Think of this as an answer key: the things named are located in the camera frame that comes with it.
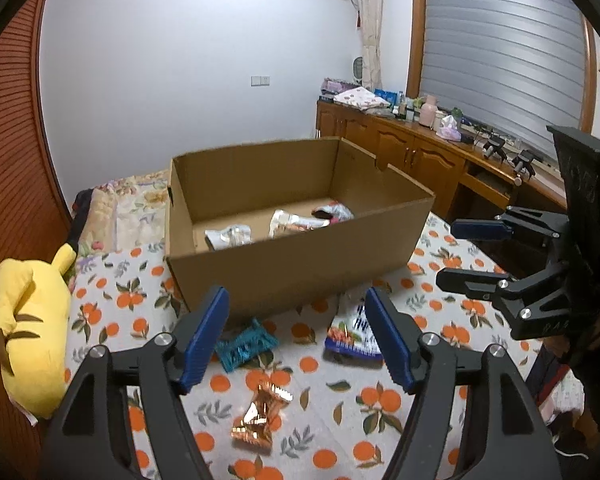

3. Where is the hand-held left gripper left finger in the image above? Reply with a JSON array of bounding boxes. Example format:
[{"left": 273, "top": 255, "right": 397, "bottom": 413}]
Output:
[{"left": 40, "top": 286, "right": 231, "bottom": 480}]

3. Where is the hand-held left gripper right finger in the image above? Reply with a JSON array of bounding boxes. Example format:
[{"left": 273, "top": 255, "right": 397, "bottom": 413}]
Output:
[{"left": 365, "top": 287, "right": 563, "bottom": 480}]

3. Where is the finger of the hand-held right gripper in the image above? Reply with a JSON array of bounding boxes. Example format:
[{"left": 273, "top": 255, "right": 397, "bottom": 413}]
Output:
[
  {"left": 450, "top": 205, "right": 572, "bottom": 252},
  {"left": 436, "top": 259, "right": 575, "bottom": 342}
]

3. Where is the blue and white snack packet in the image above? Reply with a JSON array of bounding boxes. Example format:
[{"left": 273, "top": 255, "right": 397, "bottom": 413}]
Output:
[{"left": 324, "top": 302, "right": 385, "bottom": 367}]

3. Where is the teal snack packet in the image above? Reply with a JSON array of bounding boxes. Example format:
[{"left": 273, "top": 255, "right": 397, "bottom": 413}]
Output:
[{"left": 215, "top": 317, "right": 280, "bottom": 374}]

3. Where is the copper foil snack packet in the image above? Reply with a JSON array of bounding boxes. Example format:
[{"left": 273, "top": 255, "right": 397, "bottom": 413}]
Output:
[{"left": 231, "top": 381, "right": 294, "bottom": 454}]

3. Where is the silver snack packet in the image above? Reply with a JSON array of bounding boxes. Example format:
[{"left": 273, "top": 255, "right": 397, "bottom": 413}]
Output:
[{"left": 204, "top": 225, "right": 252, "bottom": 252}]

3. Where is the brown cardboard box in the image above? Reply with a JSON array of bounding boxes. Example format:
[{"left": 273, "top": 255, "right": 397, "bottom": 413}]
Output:
[{"left": 164, "top": 136, "right": 436, "bottom": 327}]

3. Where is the pink snack packet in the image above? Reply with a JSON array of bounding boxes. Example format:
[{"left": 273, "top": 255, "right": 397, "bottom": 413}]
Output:
[{"left": 312, "top": 201, "right": 354, "bottom": 224}]

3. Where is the black clamp stand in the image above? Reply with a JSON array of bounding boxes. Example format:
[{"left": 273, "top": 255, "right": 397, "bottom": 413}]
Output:
[
  {"left": 511, "top": 150, "right": 539, "bottom": 186},
  {"left": 482, "top": 136, "right": 506, "bottom": 161}
]

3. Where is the orange print bedsheet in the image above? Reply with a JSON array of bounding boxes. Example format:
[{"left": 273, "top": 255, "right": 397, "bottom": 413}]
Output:
[{"left": 62, "top": 212, "right": 556, "bottom": 480}]

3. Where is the pink tissue pack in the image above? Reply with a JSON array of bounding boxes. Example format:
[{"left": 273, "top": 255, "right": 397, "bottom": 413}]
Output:
[{"left": 437, "top": 115, "right": 462, "bottom": 142}]

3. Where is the wooden cabinet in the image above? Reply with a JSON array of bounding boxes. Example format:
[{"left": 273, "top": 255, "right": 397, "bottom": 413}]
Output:
[{"left": 315, "top": 100, "right": 571, "bottom": 241}]

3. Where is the pink bottle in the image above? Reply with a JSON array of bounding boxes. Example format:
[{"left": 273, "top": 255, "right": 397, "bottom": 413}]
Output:
[{"left": 419, "top": 94, "right": 439, "bottom": 129}]

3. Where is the floral blanket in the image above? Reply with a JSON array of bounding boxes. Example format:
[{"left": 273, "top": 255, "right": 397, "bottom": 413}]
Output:
[{"left": 77, "top": 167, "right": 173, "bottom": 257}]

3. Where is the grey window blind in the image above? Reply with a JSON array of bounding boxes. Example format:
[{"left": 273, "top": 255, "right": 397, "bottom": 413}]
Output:
[{"left": 420, "top": 0, "right": 589, "bottom": 162}]

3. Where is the yellow plush toy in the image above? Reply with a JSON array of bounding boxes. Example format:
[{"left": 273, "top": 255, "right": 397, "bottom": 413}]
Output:
[{"left": 0, "top": 242, "right": 78, "bottom": 421}]

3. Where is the dark clothing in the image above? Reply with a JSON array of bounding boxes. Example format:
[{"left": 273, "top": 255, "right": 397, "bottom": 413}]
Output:
[{"left": 70, "top": 187, "right": 94, "bottom": 252}]

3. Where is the folded floral cloth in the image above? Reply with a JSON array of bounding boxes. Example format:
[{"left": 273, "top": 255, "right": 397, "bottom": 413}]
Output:
[{"left": 334, "top": 86, "right": 391, "bottom": 112}]

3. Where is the white curtain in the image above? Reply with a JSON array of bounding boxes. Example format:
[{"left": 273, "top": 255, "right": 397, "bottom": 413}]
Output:
[{"left": 352, "top": 0, "right": 384, "bottom": 92}]

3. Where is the wooden slatted wardrobe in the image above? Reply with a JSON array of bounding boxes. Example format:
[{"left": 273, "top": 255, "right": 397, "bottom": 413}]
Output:
[{"left": 0, "top": 0, "right": 74, "bottom": 480}]

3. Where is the wooden window frame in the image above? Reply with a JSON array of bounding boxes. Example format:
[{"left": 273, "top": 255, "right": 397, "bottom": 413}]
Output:
[{"left": 407, "top": 0, "right": 599, "bottom": 136}]

